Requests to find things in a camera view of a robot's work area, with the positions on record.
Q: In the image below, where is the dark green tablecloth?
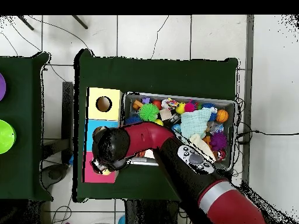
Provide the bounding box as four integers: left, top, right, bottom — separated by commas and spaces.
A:
0, 52, 53, 202
72, 48, 239, 203

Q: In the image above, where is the pink spiky rubber ball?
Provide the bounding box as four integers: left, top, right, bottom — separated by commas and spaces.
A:
184, 100, 196, 113

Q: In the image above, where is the purple spiky rubber ball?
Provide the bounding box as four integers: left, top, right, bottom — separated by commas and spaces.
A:
209, 131, 228, 152

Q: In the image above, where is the green spiky rubber ball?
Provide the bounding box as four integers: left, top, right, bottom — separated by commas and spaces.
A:
139, 103, 160, 123

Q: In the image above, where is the mint knitted cloth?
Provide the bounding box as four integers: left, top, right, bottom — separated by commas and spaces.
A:
180, 107, 213, 139

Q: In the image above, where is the blue spiky rubber ball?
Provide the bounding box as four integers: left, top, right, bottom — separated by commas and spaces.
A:
124, 115, 144, 125

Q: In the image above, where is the cream knitted cloth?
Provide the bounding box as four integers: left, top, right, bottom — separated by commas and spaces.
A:
189, 133, 217, 162

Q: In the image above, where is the lime green bowl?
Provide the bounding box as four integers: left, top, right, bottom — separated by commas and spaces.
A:
0, 119, 17, 155

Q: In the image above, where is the purple bowl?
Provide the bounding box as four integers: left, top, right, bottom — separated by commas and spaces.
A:
0, 72, 7, 102

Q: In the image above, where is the black tripod leg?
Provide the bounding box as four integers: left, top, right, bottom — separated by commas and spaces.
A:
17, 15, 34, 31
71, 15, 89, 30

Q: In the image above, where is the black upright panel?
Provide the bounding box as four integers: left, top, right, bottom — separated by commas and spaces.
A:
61, 81, 75, 162

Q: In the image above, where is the orange basketball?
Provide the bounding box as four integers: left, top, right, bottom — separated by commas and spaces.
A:
215, 108, 230, 124

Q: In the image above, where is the clear mesh toy bin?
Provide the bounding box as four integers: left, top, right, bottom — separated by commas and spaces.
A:
118, 91, 236, 172

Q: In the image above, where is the black power cable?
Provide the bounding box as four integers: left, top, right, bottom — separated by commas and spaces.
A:
235, 129, 299, 144

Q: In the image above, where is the wooden three-hole box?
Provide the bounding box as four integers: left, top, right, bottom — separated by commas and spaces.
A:
82, 87, 123, 184

